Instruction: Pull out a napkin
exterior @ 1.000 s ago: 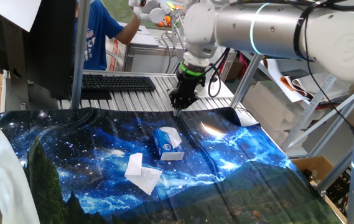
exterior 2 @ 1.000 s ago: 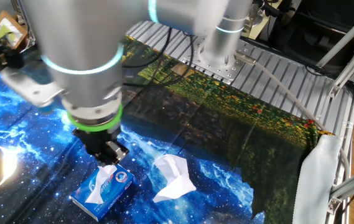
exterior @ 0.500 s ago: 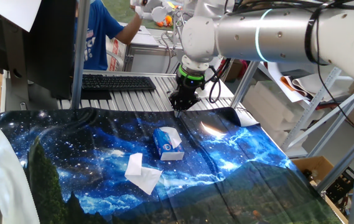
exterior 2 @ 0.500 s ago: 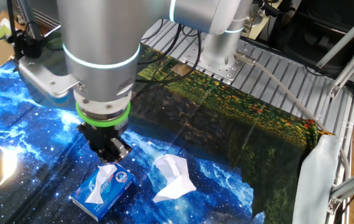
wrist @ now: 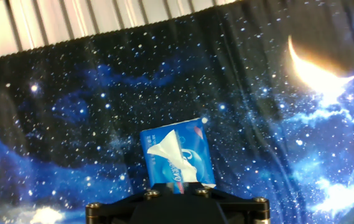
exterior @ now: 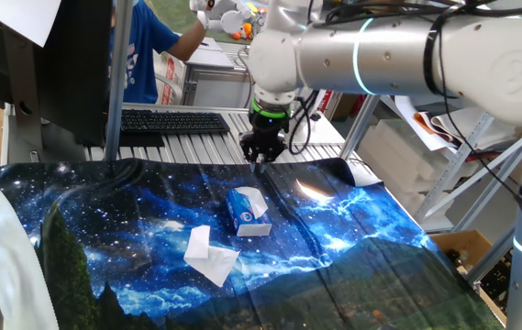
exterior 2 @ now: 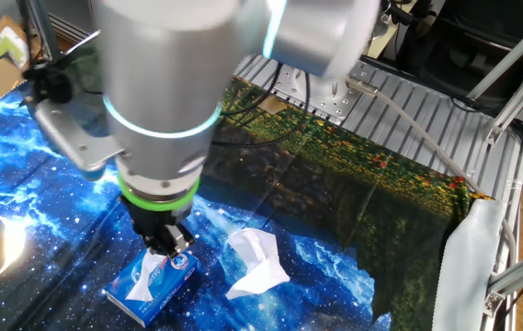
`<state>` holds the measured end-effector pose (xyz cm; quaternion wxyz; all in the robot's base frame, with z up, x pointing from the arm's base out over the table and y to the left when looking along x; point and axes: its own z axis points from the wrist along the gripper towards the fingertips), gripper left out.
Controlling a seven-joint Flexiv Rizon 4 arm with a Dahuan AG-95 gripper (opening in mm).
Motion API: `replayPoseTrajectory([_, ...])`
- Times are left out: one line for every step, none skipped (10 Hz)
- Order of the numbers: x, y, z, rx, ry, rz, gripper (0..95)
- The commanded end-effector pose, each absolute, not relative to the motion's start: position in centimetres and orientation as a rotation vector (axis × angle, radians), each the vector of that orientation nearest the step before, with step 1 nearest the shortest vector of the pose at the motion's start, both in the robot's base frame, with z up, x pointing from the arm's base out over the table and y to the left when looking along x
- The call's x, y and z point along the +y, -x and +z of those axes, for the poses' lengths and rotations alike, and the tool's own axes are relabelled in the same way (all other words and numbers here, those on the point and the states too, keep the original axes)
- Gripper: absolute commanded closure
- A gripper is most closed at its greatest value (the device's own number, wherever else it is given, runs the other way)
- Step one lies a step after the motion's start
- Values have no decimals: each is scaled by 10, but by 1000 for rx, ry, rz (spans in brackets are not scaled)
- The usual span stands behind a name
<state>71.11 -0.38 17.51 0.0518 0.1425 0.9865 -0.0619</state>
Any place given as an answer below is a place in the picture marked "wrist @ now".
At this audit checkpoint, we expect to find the white napkin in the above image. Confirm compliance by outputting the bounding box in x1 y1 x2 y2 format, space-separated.
146 129 198 183

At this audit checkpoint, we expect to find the blue tissue pack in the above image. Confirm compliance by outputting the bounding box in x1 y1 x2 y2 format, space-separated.
139 117 217 195

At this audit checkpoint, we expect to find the starry night sky tablecloth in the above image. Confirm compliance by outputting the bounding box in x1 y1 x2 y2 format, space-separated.
0 0 354 224

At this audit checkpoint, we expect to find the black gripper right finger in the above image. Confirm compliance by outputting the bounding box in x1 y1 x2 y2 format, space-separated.
179 182 271 224

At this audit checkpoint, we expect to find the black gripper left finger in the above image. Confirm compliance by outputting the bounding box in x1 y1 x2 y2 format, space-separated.
85 182 180 224

